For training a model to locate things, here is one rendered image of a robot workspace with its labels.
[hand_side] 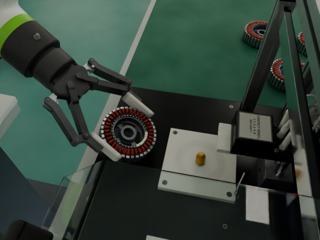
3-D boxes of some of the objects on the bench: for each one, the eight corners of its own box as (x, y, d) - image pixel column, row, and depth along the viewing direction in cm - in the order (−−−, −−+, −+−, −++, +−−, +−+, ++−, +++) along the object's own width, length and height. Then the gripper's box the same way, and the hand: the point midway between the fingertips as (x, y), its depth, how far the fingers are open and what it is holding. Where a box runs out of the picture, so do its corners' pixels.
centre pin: (195, 164, 57) (195, 157, 55) (195, 156, 59) (197, 149, 57) (204, 165, 57) (205, 159, 55) (205, 157, 58) (206, 151, 56)
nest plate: (157, 189, 55) (157, 187, 54) (170, 130, 64) (170, 127, 63) (234, 204, 53) (235, 201, 52) (235, 141, 63) (237, 138, 62)
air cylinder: (257, 190, 55) (265, 177, 51) (256, 158, 60) (264, 144, 55) (283, 195, 54) (294, 182, 50) (280, 162, 59) (290, 148, 55)
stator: (261, 84, 77) (265, 74, 74) (274, 62, 83) (277, 52, 80) (302, 99, 73) (308, 89, 70) (312, 75, 79) (318, 65, 76)
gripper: (80, 41, 62) (156, 106, 65) (-5, 109, 49) (95, 187, 52) (89, 18, 56) (172, 92, 59) (-6, 90, 42) (106, 180, 45)
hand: (128, 130), depth 55 cm, fingers closed on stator, 11 cm apart
